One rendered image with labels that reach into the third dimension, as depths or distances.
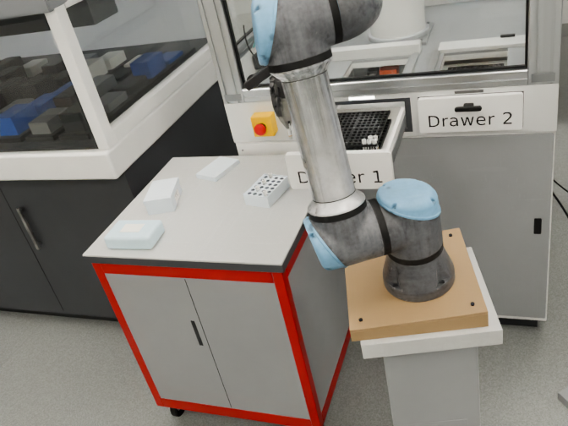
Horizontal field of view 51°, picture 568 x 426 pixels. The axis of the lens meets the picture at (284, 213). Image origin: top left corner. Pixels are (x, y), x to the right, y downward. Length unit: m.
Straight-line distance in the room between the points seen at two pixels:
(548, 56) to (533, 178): 0.38
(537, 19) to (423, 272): 0.81
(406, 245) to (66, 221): 1.57
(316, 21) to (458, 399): 0.88
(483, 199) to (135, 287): 1.11
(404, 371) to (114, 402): 1.36
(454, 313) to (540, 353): 1.07
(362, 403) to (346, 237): 1.09
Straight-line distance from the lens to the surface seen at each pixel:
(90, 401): 2.50
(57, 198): 2.40
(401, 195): 1.17
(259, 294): 1.61
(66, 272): 2.66
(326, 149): 1.09
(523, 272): 2.17
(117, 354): 2.64
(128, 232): 1.74
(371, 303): 1.28
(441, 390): 1.43
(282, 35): 1.04
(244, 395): 1.97
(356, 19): 1.06
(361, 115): 1.85
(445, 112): 1.84
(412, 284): 1.25
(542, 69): 1.80
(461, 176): 1.96
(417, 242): 1.19
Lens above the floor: 1.65
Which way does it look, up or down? 32 degrees down
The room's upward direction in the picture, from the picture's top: 13 degrees counter-clockwise
